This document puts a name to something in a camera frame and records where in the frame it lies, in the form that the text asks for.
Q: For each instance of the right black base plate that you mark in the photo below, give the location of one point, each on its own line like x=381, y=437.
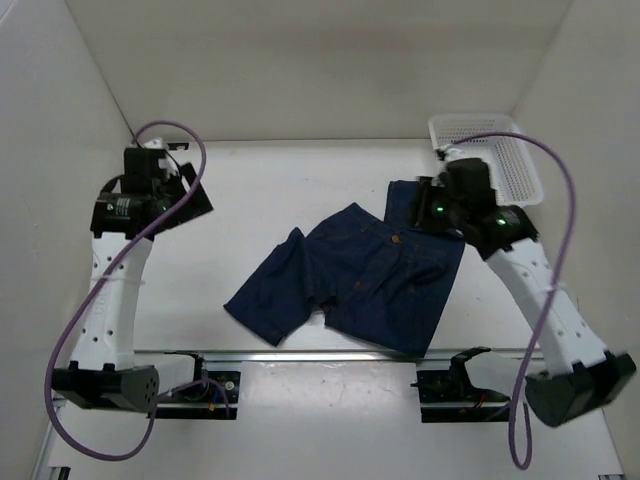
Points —
x=444, y=398

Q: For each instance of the white perforated plastic basket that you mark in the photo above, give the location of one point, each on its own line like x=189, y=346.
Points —
x=513, y=174

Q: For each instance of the aluminium frame rail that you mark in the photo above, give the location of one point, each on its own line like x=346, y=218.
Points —
x=343, y=415

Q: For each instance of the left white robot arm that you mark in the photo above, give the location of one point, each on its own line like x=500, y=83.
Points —
x=103, y=372

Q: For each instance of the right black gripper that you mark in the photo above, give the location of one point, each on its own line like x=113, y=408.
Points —
x=428, y=189

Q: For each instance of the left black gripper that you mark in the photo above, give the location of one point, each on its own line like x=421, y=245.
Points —
x=198, y=205

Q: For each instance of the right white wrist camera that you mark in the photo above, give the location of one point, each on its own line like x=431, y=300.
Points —
x=449, y=153

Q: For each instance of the dark blue denim trousers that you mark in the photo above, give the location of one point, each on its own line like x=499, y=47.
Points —
x=381, y=281

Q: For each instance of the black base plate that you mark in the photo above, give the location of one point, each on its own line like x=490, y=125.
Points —
x=444, y=398
x=214, y=397

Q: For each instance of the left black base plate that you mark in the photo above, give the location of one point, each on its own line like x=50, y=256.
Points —
x=214, y=397

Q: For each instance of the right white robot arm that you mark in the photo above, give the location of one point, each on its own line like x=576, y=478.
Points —
x=582, y=374

